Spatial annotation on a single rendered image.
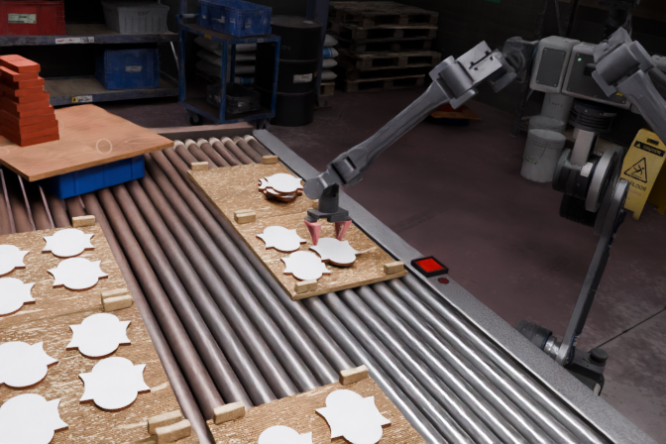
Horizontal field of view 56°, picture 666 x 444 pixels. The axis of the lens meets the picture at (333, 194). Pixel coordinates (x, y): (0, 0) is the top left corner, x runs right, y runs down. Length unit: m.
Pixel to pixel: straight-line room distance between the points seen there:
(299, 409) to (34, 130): 1.30
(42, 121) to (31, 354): 0.96
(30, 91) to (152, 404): 1.17
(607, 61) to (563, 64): 0.52
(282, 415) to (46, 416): 0.42
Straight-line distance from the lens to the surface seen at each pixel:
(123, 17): 5.89
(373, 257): 1.78
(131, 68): 6.04
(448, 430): 1.32
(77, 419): 1.27
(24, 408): 1.30
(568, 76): 2.02
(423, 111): 1.57
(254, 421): 1.24
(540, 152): 5.27
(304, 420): 1.25
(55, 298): 1.58
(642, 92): 1.49
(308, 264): 1.68
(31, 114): 2.15
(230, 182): 2.15
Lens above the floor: 1.80
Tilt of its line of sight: 24 degrees down
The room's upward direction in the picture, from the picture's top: 7 degrees clockwise
